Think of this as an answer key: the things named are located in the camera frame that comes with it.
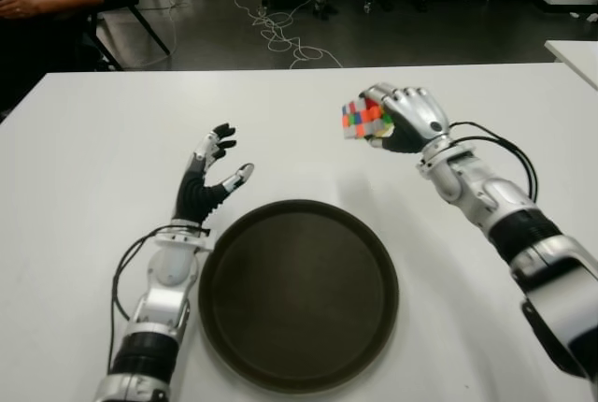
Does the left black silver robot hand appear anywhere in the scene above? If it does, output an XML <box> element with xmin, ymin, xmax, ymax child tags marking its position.
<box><xmin>173</xmin><ymin>122</ymin><xmax>256</xmax><ymax>228</ymax></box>

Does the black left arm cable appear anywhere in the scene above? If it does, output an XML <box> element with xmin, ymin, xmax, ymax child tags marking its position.
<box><xmin>107</xmin><ymin>226</ymin><xmax>209</xmax><ymax>373</ymax></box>

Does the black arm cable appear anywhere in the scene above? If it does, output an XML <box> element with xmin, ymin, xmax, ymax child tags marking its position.
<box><xmin>448</xmin><ymin>121</ymin><xmax>539</xmax><ymax>202</ymax></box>
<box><xmin>107</xmin><ymin>226</ymin><xmax>209</xmax><ymax>373</ymax></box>

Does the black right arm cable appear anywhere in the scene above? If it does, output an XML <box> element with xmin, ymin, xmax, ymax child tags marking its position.
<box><xmin>448</xmin><ymin>121</ymin><xmax>539</xmax><ymax>202</ymax></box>

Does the white tangled floor cable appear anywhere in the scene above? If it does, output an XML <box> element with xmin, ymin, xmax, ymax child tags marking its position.
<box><xmin>167</xmin><ymin>0</ymin><xmax>343</xmax><ymax>70</ymax></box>

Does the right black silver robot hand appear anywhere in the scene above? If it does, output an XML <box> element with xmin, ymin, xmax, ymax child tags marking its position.
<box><xmin>358</xmin><ymin>82</ymin><xmax>453</xmax><ymax>155</ymax></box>

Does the multicolour Rubik's cube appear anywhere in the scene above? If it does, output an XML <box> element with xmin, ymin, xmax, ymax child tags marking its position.
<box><xmin>340</xmin><ymin>96</ymin><xmax>396</xmax><ymax>140</ymax></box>

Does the black chair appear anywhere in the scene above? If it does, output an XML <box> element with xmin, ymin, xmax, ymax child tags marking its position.
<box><xmin>88</xmin><ymin>0</ymin><xmax>172</xmax><ymax>71</ymax></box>

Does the round dark brown plate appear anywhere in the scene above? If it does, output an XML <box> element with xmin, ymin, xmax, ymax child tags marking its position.
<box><xmin>197</xmin><ymin>198</ymin><xmax>401</xmax><ymax>395</ymax></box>

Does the white side table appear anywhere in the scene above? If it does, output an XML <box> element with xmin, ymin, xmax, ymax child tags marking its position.
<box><xmin>544</xmin><ymin>39</ymin><xmax>598</xmax><ymax>93</ymax></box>

